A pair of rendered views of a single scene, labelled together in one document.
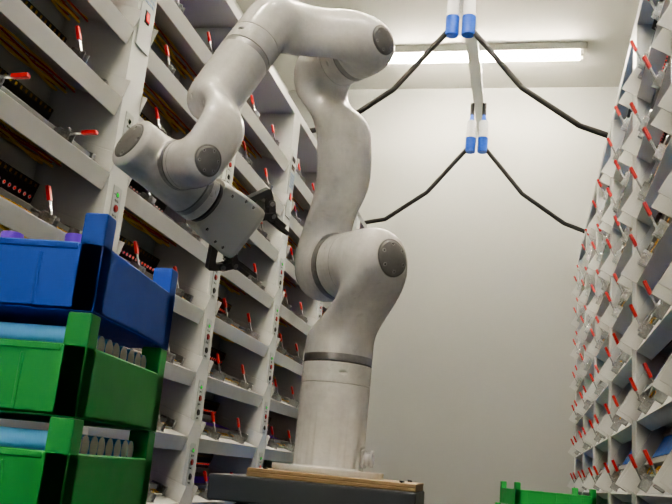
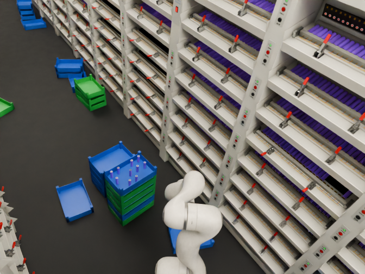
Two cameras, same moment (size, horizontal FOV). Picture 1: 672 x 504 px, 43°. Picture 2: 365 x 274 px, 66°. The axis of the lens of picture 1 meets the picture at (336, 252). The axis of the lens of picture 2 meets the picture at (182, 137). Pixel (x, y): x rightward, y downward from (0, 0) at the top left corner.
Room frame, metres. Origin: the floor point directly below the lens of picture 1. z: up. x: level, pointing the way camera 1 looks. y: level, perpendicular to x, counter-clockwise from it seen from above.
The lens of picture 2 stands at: (1.67, -0.50, 1.99)
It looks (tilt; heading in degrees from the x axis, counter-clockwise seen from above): 44 degrees down; 123
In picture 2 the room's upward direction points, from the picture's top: 10 degrees clockwise
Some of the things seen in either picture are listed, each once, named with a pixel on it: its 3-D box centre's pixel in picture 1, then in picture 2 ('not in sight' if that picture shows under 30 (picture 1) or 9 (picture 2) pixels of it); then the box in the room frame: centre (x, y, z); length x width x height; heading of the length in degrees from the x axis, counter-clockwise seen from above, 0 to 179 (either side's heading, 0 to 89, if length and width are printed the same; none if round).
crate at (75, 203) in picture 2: not in sight; (74, 199); (0.42, 0.04, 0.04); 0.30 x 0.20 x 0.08; 160
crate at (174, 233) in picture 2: not in sight; (190, 235); (1.27, 0.44, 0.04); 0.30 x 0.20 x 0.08; 53
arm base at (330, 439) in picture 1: (332, 418); not in sight; (1.48, -0.02, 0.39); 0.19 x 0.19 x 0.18
